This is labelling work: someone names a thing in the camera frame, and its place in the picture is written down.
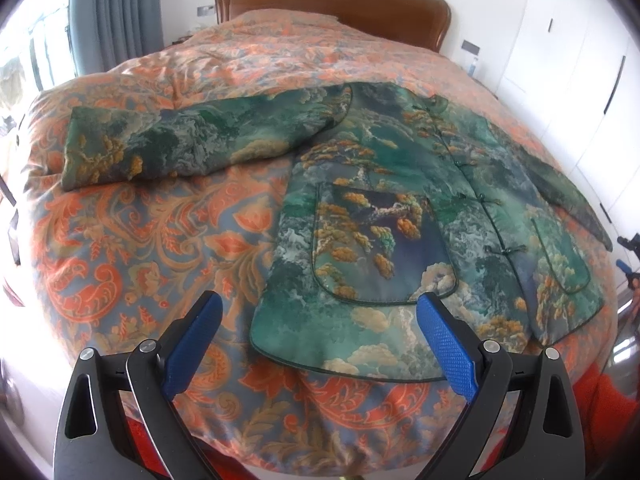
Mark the white wardrobe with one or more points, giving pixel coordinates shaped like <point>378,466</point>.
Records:
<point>565,60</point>

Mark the window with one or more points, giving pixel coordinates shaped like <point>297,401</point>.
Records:
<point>35,60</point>

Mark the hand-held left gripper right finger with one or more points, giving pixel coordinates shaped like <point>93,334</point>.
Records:
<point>447,345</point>

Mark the grey wall panel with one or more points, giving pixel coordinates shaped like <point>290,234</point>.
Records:
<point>471,45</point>

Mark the orange floral duvet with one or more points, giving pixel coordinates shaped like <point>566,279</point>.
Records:
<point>150,240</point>

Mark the small wall socket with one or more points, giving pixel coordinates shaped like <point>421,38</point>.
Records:
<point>206,9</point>

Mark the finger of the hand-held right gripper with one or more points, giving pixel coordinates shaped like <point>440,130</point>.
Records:
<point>621,264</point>

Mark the blue curtain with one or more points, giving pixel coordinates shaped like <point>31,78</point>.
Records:
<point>115,10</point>

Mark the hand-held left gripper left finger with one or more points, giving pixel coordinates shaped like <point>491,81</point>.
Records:
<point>197,332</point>

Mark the green printed jacket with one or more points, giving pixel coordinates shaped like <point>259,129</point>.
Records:
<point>380,240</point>

